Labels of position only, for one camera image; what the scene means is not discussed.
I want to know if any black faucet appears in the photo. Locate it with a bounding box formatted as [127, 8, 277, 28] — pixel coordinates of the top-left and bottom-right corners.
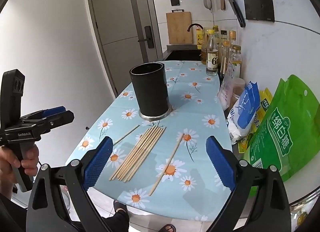
[187, 23, 203, 33]

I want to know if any grey door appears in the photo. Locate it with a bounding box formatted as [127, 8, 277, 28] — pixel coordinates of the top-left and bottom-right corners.
[86, 0, 163, 98]

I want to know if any bundle of wooden chopsticks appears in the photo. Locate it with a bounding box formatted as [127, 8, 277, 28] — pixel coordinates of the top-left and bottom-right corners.
[109, 125, 167, 182]

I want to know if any green bag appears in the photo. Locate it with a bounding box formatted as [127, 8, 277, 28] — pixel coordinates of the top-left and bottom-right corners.
[244, 75, 320, 190]

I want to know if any blue daisy print tablecloth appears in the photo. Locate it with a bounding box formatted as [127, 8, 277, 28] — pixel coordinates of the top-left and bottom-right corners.
[66, 60, 233, 222]

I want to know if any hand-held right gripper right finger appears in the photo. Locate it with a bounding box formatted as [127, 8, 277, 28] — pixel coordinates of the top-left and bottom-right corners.
[205, 136, 292, 232]

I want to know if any yellow bag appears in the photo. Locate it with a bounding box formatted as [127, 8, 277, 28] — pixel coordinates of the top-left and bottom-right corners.
[236, 88, 273, 154]

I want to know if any clear plastic jar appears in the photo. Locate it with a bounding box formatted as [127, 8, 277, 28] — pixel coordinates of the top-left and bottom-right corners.
[230, 77, 246, 108]

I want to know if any black cylindrical utensil holder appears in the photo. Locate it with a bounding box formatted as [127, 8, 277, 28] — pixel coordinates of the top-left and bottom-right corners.
[129, 63, 173, 122]

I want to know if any person's left hand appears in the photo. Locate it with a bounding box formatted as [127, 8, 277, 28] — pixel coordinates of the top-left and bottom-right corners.
[0, 144, 40, 199]

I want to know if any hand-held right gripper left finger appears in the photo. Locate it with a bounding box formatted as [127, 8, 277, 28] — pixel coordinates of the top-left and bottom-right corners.
[26, 136, 114, 232]

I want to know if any black door lock handle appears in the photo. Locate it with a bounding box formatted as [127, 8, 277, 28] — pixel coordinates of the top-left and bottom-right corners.
[138, 25, 154, 49]

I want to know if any dark kitchen sink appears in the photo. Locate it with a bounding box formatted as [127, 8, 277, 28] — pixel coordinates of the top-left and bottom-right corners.
[162, 45, 202, 61]

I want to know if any blue and white bag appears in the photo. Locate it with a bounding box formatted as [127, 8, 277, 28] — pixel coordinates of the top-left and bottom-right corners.
[226, 81, 261, 145]

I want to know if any wooden cutting board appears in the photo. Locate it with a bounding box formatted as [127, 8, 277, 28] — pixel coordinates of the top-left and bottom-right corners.
[166, 9, 192, 45]

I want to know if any single wooden chopstick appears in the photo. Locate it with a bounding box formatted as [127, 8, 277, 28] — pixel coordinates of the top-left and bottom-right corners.
[113, 124, 140, 145]
[149, 133, 185, 196]

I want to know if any black rectangular wall panel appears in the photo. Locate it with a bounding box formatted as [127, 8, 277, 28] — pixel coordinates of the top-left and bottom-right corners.
[243, 0, 275, 22]

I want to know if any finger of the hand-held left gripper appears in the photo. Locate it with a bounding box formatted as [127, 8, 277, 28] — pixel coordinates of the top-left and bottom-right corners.
[25, 110, 75, 134]
[21, 106, 67, 122]

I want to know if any yellow oil jug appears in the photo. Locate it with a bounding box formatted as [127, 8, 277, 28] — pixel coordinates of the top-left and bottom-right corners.
[196, 28, 203, 50]

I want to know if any clear bag with pink print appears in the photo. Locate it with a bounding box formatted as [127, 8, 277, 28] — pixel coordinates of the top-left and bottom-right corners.
[217, 67, 235, 111]

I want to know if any row of condiment bottles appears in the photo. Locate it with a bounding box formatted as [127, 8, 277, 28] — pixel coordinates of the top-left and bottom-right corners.
[201, 25, 243, 79]

